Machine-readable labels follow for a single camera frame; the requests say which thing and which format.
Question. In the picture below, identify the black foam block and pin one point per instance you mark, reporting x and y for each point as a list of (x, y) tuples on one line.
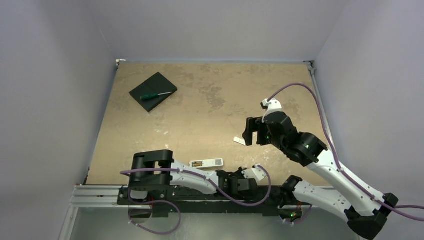
[(155, 84)]

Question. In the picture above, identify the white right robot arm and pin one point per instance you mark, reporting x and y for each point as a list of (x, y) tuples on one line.
[(363, 208)]

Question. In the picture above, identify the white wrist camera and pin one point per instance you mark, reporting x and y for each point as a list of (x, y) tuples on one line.
[(255, 173), (270, 106)]

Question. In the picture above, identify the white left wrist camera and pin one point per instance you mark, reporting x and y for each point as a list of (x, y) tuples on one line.
[(255, 173)]

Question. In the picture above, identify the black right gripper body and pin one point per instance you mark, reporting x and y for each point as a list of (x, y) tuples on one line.
[(259, 131)]

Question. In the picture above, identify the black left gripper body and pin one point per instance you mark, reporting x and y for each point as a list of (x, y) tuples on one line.
[(237, 174)]

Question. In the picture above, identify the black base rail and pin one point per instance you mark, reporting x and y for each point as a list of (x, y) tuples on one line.
[(190, 201)]

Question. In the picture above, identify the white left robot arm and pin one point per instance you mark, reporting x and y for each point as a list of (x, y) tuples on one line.
[(157, 170)]

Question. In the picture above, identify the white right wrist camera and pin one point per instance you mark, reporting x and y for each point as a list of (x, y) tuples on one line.
[(270, 106)]

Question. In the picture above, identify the white remote control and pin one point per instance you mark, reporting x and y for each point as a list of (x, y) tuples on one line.
[(209, 163)]

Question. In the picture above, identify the white battery cover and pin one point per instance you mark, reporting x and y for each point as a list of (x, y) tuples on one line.
[(239, 140)]

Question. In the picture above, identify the green handled screwdriver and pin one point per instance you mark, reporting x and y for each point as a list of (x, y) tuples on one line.
[(153, 96)]

